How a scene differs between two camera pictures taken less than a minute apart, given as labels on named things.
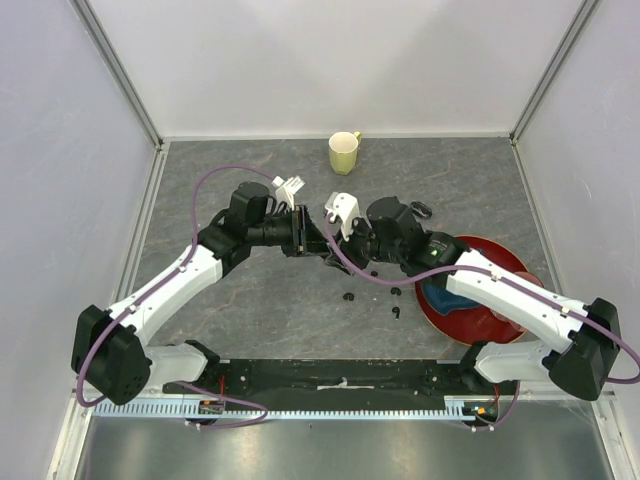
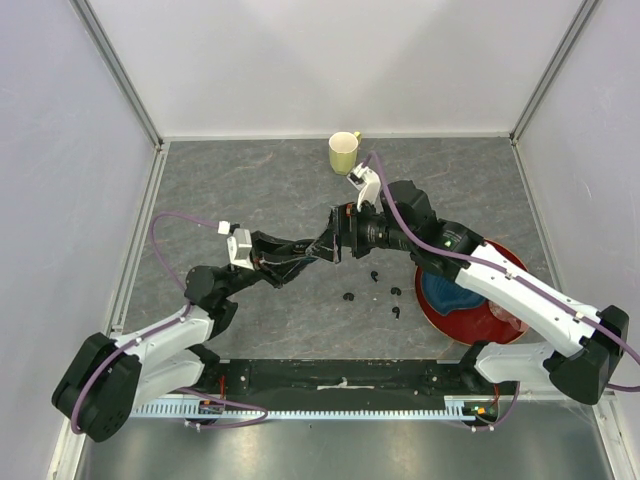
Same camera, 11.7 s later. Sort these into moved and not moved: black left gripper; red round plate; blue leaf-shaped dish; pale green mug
Moved: black left gripper
Not moved: pale green mug; red round plate; blue leaf-shaped dish
